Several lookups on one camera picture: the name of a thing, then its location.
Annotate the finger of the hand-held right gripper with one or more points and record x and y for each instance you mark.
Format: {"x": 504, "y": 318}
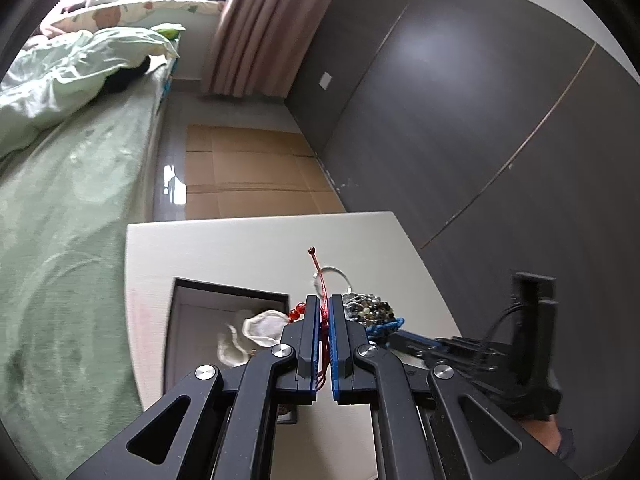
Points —
{"x": 415, "y": 344}

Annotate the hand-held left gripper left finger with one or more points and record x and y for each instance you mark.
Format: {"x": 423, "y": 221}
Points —
{"x": 314, "y": 345}

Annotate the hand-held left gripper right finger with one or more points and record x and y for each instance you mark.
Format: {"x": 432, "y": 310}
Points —
{"x": 336, "y": 345}

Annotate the silver bangle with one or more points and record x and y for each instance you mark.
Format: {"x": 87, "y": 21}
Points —
{"x": 340, "y": 271}

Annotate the black jewelry box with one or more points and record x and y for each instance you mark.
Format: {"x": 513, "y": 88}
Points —
{"x": 200, "y": 310}

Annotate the person's right forearm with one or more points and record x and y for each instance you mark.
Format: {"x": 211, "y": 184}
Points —
{"x": 542, "y": 435}

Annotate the white low table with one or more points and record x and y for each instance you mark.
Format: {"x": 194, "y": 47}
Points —
{"x": 225, "y": 250}

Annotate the cardboard floor sheet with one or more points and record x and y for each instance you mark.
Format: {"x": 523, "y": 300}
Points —
{"x": 250, "y": 170}

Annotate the dark grey wardrobe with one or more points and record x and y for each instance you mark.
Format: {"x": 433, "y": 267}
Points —
{"x": 450, "y": 110}

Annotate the bed with green sheet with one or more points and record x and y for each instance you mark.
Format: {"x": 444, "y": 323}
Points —
{"x": 65, "y": 240}

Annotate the pink curtain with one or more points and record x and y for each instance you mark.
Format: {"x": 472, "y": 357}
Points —
{"x": 260, "y": 25}

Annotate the black garment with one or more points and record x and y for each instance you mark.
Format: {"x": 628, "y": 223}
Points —
{"x": 125, "y": 77}

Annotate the pale green duvet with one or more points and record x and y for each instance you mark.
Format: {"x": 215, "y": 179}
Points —
{"x": 65, "y": 75}

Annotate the printed windowsill cushion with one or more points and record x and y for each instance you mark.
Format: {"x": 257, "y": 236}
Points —
{"x": 150, "y": 10}

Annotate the white wall switch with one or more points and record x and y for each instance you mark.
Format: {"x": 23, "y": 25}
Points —
{"x": 325, "y": 80}

